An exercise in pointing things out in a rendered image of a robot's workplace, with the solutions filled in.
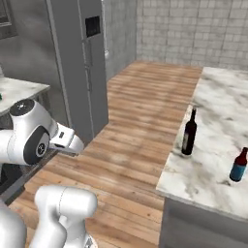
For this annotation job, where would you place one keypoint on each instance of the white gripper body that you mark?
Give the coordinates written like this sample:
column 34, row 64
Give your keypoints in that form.
column 69, row 141

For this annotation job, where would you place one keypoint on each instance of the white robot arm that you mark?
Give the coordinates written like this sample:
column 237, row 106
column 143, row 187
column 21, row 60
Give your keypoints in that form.
column 29, row 142

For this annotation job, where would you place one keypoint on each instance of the grey counter cabinet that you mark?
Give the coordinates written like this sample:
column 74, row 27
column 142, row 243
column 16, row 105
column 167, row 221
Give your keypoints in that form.
column 200, row 226

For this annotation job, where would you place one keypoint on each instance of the dark dishwasher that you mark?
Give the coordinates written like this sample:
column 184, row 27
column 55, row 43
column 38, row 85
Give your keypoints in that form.
column 13, row 176

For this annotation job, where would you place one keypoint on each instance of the grey fridge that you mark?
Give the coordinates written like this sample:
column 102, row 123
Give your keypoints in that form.
column 80, row 64

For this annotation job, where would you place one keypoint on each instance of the dark wine bottle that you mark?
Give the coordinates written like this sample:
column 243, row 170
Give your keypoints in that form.
column 189, row 134

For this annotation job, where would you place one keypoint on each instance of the brown bottle with blue label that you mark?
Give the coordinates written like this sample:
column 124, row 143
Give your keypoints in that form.
column 239, row 166

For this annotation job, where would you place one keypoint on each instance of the grey wall cupboard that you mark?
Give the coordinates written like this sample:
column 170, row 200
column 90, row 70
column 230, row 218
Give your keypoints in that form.
column 7, row 17

